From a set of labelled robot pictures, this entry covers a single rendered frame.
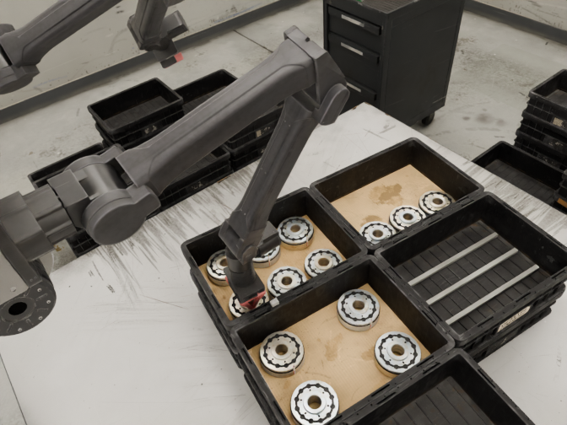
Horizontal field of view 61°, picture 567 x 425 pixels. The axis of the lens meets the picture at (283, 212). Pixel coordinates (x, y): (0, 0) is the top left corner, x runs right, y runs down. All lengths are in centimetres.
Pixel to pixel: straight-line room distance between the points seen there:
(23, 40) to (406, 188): 108
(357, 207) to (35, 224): 101
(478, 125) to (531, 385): 218
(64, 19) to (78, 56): 300
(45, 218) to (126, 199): 10
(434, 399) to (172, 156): 77
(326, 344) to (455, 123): 232
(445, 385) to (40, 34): 108
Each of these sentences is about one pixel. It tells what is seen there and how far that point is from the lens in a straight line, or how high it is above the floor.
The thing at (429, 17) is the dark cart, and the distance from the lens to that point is 269.
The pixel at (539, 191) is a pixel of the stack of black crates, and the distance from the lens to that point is 250.
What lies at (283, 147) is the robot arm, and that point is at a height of 135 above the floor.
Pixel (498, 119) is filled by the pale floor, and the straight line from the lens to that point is 338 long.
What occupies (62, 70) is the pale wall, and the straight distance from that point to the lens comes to 400.
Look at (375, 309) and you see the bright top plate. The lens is 120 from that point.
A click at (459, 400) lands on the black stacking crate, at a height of 83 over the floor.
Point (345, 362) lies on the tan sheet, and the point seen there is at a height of 83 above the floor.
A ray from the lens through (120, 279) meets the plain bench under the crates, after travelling 158.
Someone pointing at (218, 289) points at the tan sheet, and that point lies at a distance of 129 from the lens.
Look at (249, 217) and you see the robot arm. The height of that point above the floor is 120.
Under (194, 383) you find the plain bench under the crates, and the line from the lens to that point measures 132.
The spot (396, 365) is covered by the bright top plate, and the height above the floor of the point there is 86.
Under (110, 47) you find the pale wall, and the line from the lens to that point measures 406.
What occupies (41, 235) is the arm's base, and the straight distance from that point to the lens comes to 64.
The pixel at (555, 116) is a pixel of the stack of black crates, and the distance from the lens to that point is 252.
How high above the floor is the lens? 187
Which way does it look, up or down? 46 degrees down
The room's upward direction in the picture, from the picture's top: 6 degrees counter-clockwise
